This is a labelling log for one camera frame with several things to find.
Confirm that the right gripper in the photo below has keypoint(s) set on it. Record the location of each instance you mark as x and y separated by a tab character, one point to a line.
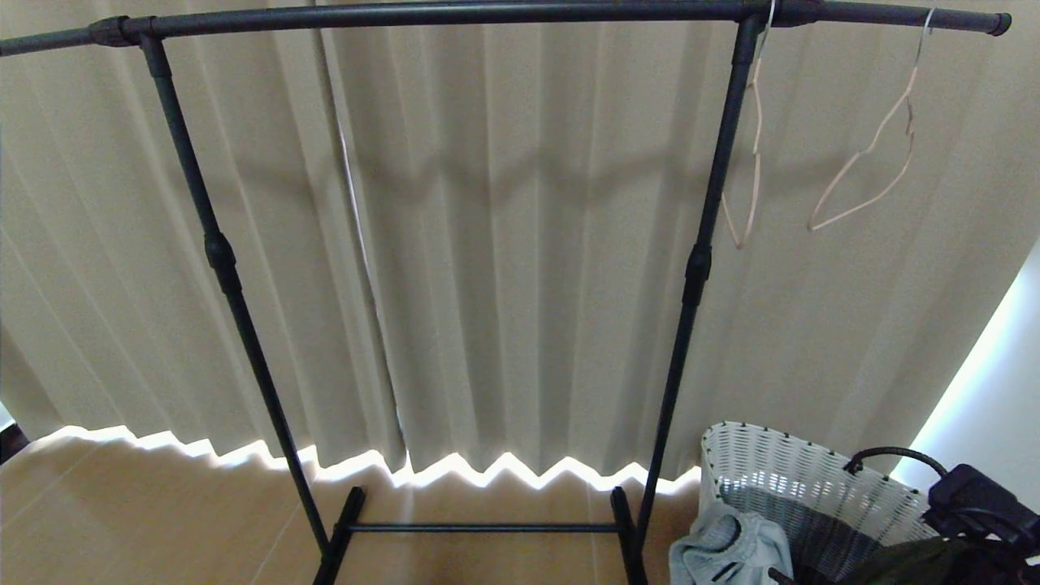
1007	561

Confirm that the pale grey garment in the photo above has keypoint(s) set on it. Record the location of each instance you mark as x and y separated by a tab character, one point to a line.
727	548

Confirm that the pink clothes hanger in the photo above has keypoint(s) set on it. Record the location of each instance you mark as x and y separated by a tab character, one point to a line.
757	122
892	114

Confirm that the green printed shirt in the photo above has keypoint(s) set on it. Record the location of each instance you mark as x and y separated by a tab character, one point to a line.
910	565

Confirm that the black clothes rack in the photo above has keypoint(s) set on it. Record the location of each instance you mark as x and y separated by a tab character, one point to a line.
455	13

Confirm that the beige curtain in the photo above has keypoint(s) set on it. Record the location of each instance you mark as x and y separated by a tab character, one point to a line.
520	244

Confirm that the white laundry basket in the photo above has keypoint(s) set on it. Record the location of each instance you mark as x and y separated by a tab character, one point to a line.
780	463

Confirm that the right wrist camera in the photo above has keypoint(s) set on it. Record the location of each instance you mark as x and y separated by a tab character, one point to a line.
979	491

